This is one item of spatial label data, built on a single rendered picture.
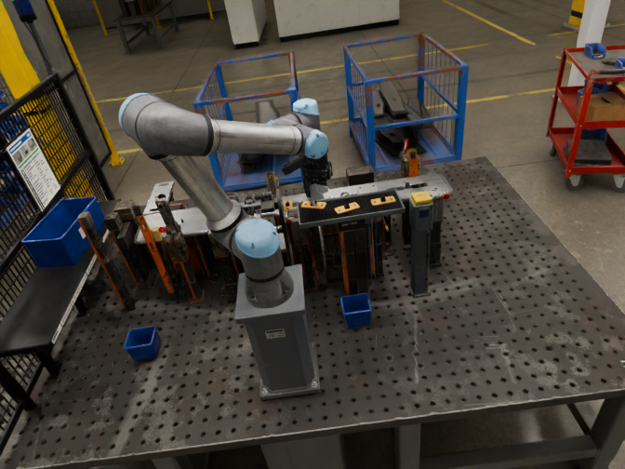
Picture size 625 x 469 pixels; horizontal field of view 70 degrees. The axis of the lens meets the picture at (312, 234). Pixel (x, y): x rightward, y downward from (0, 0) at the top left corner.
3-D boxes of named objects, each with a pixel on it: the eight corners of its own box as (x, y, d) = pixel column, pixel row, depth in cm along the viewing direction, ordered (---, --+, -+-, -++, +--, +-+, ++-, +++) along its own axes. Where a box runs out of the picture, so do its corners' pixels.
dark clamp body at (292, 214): (318, 274, 201) (307, 202, 179) (321, 294, 191) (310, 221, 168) (295, 277, 201) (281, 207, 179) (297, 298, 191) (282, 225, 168)
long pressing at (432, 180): (439, 170, 205) (439, 167, 204) (456, 194, 187) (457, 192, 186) (143, 216, 205) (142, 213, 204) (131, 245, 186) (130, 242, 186)
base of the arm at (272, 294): (295, 304, 130) (289, 279, 125) (244, 311, 131) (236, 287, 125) (293, 271, 143) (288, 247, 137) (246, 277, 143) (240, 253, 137)
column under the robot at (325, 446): (352, 499, 188) (337, 409, 150) (280, 508, 189) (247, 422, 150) (342, 431, 213) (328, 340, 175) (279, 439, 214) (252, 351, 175)
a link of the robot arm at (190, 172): (243, 266, 134) (124, 123, 96) (219, 246, 144) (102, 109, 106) (272, 239, 137) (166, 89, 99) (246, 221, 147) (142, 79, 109)
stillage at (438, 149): (349, 135, 487) (341, 44, 432) (421, 124, 487) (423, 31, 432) (370, 189, 390) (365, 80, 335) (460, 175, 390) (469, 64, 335)
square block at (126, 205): (159, 259, 226) (134, 198, 205) (156, 269, 219) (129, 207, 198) (143, 261, 226) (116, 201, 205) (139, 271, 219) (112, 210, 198)
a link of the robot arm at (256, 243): (258, 286, 124) (247, 247, 116) (233, 264, 133) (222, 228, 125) (292, 265, 130) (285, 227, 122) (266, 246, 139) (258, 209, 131)
